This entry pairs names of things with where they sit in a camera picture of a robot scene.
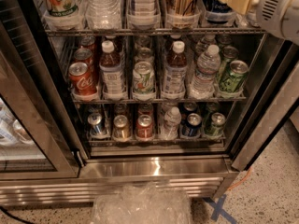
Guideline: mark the clear water bottle top shelf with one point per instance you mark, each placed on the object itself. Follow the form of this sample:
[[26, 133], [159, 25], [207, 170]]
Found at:
[[103, 14]]

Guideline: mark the white labelled bottle top shelf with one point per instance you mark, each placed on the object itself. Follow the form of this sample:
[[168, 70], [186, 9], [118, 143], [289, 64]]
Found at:
[[143, 8]]

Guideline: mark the clear plastic bag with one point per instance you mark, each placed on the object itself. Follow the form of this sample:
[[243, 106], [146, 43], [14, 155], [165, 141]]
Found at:
[[143, 205]]

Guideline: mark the front red coca-cola can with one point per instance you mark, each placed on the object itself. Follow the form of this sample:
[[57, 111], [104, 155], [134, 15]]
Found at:
[[82, 79]]

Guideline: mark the left iced tea bottle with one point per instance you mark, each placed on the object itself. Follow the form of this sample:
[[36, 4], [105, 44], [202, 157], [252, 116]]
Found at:
[[111, 69]]

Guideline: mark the dark blue can bottom shelf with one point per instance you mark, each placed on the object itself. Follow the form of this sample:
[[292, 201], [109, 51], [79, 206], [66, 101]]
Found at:
[[192, 125]]

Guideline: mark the wire shelf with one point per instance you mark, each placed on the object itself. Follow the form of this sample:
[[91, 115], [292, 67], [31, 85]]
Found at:
[[158, 31], [160, 100]]

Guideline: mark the red can bottom shelf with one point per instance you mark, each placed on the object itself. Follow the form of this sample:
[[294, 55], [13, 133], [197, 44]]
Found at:
[[144, 126]]

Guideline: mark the iced tea bottle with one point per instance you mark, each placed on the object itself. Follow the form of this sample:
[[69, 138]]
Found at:
[[175, 69], [111, 69]]

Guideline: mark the green soda can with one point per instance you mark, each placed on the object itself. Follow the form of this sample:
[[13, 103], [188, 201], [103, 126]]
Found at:
[[228, 54], [233, 76]]

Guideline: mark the water bottle bottom shelf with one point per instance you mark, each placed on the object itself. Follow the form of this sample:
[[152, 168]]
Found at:
[[171, 118]]

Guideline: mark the front green soda can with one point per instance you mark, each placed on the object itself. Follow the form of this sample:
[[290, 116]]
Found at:
[[233, 76]]

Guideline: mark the red coca-cola can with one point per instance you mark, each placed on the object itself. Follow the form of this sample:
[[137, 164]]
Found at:
[[82, 79], [84, 55]]

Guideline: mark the blue tape cross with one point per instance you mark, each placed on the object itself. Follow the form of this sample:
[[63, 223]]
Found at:
[[218, 210]]

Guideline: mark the blue can bottom left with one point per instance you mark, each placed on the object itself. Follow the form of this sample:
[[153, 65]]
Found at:
[[97, 123]]

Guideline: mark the left glass fridge door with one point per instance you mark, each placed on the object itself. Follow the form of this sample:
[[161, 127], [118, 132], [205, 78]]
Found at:
[[34, 147]]

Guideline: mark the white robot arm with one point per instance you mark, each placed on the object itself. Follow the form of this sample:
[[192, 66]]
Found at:
[[279, 18]]

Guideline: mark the diet 7up can middle shelf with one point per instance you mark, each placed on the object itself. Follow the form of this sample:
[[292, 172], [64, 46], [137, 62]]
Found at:
[[143, 78]]

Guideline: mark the green can bottom shelf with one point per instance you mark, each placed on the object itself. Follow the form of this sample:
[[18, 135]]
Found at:
[[215, 124]]

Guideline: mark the right iced tea bottle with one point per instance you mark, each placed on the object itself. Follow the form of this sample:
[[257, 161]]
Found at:
[[175, 69]]

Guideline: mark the top wire shelf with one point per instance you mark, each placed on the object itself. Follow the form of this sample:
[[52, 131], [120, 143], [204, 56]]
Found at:
[[158, 31]]

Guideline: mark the right open fridge door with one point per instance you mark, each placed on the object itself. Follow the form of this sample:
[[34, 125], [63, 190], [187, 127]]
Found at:
[[274, 114]]

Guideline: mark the middle wire shelf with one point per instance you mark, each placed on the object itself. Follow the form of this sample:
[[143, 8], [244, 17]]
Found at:
[[160, 100]]

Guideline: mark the water bottle middle shelf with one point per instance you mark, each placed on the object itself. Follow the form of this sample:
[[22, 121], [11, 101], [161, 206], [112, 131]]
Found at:
[[208, 65]]

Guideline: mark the gold can bottom shelf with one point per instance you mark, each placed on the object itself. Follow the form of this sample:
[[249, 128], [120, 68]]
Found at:
[[121, 128]]

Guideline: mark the stainless steel display fridge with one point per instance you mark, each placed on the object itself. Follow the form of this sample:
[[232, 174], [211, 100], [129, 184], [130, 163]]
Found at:
[[201, 165]]

